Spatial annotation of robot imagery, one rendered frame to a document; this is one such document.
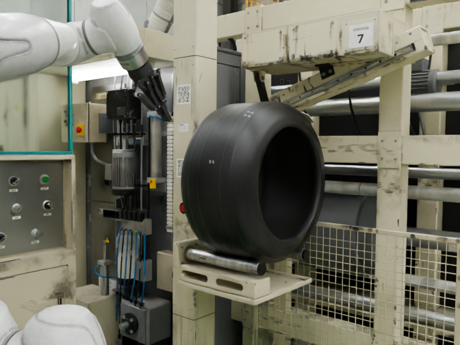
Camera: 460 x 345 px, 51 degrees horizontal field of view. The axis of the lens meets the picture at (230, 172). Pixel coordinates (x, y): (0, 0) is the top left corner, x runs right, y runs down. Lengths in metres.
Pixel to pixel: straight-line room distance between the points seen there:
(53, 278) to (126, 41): 0.98
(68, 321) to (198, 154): 0.79
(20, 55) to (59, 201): 1.18
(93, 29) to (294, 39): 0.84
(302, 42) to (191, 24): 0.43
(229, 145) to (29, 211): 0.82
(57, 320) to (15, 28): 0.52
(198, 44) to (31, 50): 1.10
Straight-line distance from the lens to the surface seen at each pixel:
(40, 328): 0.99
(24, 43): 0.89
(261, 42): 2.03
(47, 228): 1.98
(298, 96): 2.05
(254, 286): 1.61
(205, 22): 1.96
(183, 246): 1.82
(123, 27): 1.39
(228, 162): 1.50
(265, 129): 1.56
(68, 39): 1.05
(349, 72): 1.95
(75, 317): 0.99
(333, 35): 1.86
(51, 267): 1.96
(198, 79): 1.89
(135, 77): 1.48
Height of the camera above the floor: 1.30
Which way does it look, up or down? 3 degrees down
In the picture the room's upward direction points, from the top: 1 degrees clockwise
